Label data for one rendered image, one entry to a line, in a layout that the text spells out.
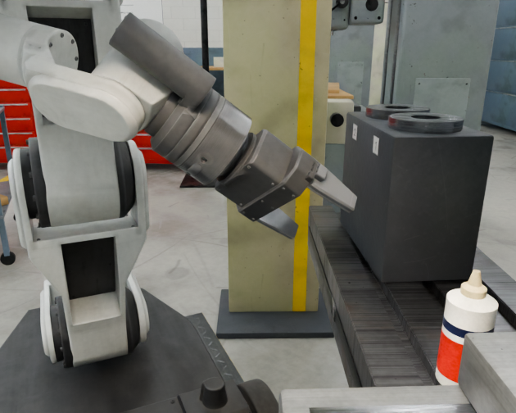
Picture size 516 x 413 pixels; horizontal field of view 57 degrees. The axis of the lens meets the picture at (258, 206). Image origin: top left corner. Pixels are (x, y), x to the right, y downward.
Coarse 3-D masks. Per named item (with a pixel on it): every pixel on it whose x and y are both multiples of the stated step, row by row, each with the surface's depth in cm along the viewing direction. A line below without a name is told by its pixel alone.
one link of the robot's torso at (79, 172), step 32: (0, 0) 61; (32, 0) 62; (64, 0) 64; (96, 32) 66; (96, 64) 70; (64, 128) 67; (32, 160) 68; (64, 160) 68; (96, 160) 70; (128, 160) 74; (32, 192) 69; (64, 192) 69; (96, 192) 71; (128, 192) 74; (64, 224) 74
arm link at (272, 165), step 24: (216, 120) 46; (240, 120) 48; (192, 144) 46; (216, 144) 46; (240, 144) 47; (264, 144) 48; (192, 168) 47; (216, 168) 47; (240, 168) 48; (264, 168) 48; (288, 168) 49; (312, 168) 48; (240, 192) 52; (264, 192) 50; (288, 192) 49
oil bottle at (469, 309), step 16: (480, 272) 39; (464, 288) 39; (480, 288) 39; (448, 304) 40; (464, 304) 38; (480, 304) 38; (496, 304) 39; (448, 320) 40; (464, 320) 38; (480, 320) 38; (448, 336) 40; (448, 352) 40; (448, 368) 40; (448, 384) 41
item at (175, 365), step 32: (32, 320) 118; (160, 320) 118; (0, 352) 105; (32, 352) 105; (160, 352) 105; (192, 352) 105; (0, 384) 95; (32, 384) 95; (64, 384) 95; (96, 384) 95; (128, 384) 95; (160, 384) 95; (192, 384) 95; (224, 384) 84
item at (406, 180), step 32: (352, 128) 71; (384, 128) 59; (416, 128) 56; (448, 128) 55; (352, 160) 71; (384, 160) 57; (416, 160) 55; (448, 160) 55; (480, 160) 55; (352, 192) 72; (384, 192) 57; (416, 192) 56; (448, 192) 56; (480, 192) 56; (352, 224) 72; (384, 224) 57; (416, 224) 57; (448, 224) 58; (384, 256) 58; (416, 256) 59; (448, 256) 59
